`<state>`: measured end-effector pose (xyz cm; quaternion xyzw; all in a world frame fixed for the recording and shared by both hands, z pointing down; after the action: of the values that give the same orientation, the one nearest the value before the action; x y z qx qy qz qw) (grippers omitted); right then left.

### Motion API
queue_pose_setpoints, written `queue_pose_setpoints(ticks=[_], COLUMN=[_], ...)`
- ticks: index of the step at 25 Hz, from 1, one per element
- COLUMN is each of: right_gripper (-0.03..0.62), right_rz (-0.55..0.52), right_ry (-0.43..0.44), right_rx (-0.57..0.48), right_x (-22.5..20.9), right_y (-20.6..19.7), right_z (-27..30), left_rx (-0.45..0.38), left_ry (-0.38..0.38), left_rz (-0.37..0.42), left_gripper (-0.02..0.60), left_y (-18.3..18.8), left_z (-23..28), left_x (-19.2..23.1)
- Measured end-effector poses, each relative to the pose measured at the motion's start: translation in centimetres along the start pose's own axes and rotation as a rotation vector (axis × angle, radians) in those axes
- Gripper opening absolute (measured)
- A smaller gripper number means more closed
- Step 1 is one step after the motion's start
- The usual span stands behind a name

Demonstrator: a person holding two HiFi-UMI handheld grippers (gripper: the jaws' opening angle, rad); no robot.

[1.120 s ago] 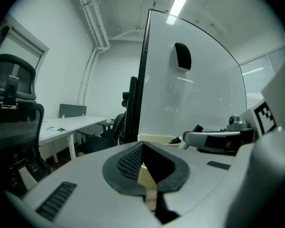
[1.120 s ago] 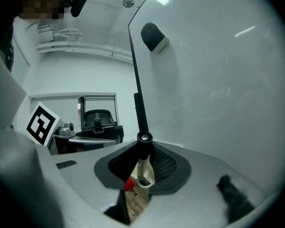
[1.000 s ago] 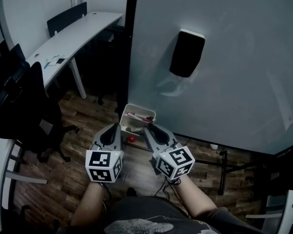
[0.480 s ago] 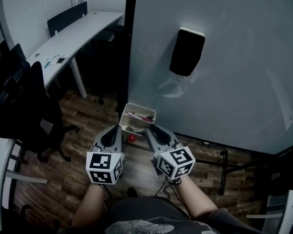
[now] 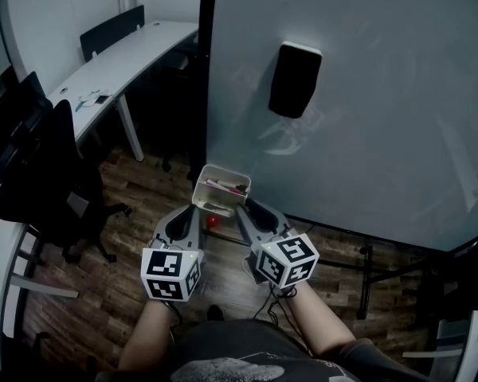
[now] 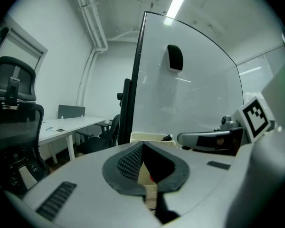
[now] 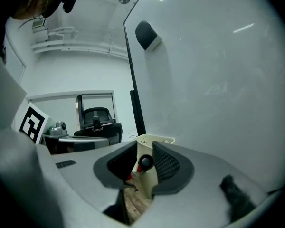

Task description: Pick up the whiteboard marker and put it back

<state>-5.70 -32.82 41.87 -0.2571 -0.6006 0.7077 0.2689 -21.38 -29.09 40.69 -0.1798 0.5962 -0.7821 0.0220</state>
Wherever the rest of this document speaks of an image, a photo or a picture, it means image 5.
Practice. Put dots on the person's left forearm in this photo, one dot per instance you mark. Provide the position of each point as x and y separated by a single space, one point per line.
147 332

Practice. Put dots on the papers on desk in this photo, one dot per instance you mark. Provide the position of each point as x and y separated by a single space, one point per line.
89 100

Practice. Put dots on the white marker pen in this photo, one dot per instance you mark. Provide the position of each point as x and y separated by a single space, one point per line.
219 184

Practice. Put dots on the black whiteboard eraser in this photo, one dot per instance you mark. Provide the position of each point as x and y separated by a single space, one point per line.
295 80

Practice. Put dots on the black desk divider panel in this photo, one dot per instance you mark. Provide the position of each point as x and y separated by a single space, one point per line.
34 86
111 32

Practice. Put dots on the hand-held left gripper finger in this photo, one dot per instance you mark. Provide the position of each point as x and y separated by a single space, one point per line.
197 231
162 231

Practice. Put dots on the large black-framed whiteboard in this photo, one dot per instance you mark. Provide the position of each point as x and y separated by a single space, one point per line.
382 141

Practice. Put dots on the white plastic marker box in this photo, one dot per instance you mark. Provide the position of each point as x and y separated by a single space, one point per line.
201 193

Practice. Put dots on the red round magnet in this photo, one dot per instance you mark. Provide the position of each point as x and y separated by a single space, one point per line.
212 221

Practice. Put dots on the person's dark printed shirt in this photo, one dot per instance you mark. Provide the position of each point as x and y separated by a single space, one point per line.
243 352

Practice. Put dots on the black mesh office chair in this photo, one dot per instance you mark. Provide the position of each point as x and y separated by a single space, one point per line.
56 173

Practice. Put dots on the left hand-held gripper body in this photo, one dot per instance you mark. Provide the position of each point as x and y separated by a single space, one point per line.
163 265

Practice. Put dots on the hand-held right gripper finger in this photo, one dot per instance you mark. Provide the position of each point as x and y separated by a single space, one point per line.
246 225
279 221

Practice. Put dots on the person's black shoe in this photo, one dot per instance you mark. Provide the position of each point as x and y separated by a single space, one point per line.
215 313

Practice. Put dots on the person's right forearm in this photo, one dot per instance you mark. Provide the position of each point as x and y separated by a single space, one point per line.
322 320

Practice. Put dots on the white marker with black cap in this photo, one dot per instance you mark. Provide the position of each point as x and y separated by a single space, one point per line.
214 207

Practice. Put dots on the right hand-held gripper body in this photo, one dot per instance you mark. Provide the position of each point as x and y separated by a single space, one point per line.
287 255

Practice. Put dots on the red marker pen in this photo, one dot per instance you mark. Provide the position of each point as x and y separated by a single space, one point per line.
237 191

